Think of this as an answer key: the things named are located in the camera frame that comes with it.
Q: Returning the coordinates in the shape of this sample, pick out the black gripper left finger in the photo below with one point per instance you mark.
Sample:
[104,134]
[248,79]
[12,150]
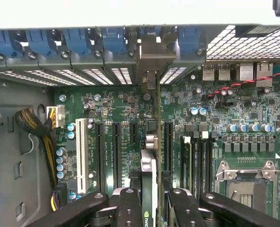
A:
[129,208]

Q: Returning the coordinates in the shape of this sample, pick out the long black expansion slot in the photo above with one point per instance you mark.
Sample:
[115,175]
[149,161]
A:
[99,153]
[168,151]
[116,153]

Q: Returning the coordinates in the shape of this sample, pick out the CPU socket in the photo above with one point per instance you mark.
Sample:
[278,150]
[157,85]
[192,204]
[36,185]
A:
[246,191]

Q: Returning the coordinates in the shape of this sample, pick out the open black PC case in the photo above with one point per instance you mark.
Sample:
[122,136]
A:
[12,165]

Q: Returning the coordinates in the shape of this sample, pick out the white expansion slot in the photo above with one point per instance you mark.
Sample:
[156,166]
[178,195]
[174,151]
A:
[82,153]

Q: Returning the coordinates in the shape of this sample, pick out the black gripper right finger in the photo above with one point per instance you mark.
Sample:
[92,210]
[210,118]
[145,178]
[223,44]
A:
[182,208]

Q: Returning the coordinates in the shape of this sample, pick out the short black expansion slot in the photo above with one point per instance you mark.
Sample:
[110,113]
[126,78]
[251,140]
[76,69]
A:
[133,133]

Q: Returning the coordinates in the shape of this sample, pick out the green motherboard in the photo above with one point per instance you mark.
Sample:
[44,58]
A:
[177,108]

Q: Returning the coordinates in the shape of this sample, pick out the black RAM slot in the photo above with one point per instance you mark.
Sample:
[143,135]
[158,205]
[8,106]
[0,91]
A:
[196,165]
[204,165]

